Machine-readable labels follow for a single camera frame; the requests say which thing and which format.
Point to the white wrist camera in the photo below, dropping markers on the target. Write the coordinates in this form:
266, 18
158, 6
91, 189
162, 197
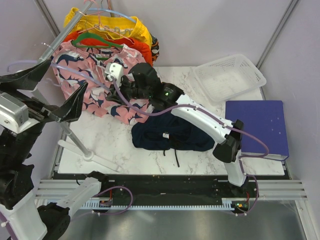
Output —
14, 114
114, 71

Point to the light blue hanger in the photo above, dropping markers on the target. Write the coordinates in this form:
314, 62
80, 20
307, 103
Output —
97, 11

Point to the light blue cable duct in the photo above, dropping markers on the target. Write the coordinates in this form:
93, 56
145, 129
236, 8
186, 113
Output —
96, 204

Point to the translucent lilac hanger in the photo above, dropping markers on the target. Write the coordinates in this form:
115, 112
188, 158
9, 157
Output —
54, 65

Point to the green hanger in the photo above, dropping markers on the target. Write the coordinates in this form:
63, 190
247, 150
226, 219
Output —
92, 46

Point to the yellow shorts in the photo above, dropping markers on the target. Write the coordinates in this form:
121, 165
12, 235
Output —
139, 32

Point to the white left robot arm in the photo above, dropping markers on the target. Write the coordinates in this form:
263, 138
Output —
22, 218

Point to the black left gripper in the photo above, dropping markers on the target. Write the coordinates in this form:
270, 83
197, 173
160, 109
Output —
71, 108

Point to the silver clothes rack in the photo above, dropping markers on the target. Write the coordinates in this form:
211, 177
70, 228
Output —
76, 149

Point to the white plastic basket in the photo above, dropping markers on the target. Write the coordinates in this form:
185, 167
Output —
228, 77

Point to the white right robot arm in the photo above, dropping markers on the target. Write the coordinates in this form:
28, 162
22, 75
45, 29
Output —
167, 97

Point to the navy blue shorts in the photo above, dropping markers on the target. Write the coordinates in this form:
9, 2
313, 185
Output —
167, 131

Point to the blue binder folder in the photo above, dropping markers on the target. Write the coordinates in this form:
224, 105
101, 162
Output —
265, 120

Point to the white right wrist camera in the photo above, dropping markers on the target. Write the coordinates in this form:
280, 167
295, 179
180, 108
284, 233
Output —
114, 71

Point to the black orange patterned garment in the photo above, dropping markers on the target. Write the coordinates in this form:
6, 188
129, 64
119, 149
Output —
155, 49

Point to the orange shorts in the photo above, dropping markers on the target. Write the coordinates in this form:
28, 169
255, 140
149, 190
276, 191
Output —
140, 50

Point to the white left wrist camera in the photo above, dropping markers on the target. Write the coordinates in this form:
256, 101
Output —
14, 114

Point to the pink shark print shorts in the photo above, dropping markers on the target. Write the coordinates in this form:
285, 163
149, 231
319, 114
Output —
96, 104

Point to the pink wire hanger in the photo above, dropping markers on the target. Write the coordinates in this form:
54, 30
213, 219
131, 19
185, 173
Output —
105, 25

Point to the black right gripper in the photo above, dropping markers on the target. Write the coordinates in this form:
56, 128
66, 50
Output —
114, 96

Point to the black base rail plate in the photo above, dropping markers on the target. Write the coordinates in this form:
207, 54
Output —
182, 189

